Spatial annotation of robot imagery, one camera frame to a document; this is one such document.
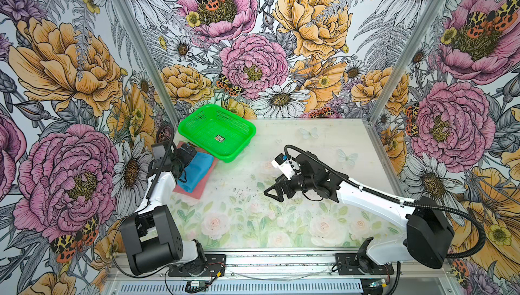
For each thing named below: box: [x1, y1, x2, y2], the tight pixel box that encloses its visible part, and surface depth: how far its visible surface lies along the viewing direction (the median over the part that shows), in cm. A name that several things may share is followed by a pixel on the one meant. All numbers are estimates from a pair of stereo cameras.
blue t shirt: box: [177, 151, 215, 193], surface depth 93 cm
